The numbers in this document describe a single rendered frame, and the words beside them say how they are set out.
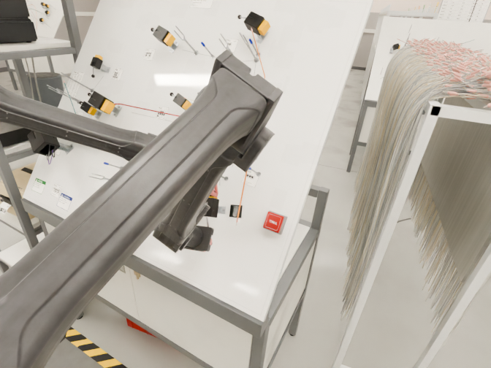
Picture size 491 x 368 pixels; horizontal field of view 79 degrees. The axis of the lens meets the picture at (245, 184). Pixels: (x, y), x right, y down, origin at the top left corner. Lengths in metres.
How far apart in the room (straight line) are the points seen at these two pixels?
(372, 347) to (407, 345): 0.22
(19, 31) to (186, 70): 0.76
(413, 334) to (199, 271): 1.58
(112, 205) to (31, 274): 0.06
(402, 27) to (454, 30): 0.50
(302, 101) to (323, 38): 0.21
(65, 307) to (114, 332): 1.83
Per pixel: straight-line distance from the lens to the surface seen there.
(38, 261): 0.23
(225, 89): 0.31
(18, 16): 1.68
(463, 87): 1.07
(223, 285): 0.98
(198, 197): 0.51
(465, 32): 4.20
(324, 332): 2.06
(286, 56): 1.08
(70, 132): 0.75
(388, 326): 2.24
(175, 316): 1.30
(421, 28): 4.13
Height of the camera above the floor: 1.64
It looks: 30 degrees down
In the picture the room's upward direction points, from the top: 4 degrees clockwise
